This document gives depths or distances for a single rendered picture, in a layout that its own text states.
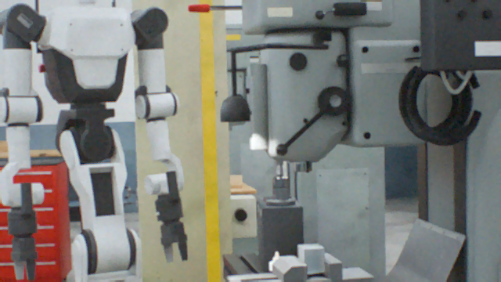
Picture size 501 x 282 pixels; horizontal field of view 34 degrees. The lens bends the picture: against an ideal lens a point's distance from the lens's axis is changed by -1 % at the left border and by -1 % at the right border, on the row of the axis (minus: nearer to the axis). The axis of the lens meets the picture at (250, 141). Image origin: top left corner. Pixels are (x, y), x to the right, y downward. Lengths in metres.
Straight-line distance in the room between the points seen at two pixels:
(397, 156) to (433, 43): 10.01
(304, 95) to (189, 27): 1.85
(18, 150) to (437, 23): 1.36
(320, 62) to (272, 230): 0.64
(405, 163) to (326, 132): 9.86
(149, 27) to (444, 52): 1.21
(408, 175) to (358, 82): 9.89
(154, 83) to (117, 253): 0.58
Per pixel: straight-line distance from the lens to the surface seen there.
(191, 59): 3.76
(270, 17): 1.94
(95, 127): 2.63
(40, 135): 11.03
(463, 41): 1.82
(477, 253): 2.08
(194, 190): 3.78
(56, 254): 6.57
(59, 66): 2.61
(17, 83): 2.59
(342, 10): 1.95
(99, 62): 2.61
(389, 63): 2.02
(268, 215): 2.43
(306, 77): 1.98
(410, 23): 2.05
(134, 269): 2.64
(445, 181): 2.18
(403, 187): 11.86
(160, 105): 2.71
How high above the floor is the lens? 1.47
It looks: 3 degrees down
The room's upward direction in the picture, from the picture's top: 2 degrees counter-clockwise
